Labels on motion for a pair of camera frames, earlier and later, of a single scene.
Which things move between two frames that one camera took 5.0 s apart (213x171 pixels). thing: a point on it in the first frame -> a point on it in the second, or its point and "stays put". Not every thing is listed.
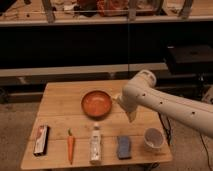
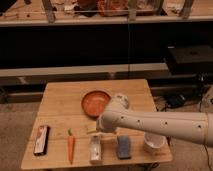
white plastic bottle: (96, 147) stays put
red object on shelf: (112, 8) stays put
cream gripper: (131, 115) -> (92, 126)
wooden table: (83, 123) stays put
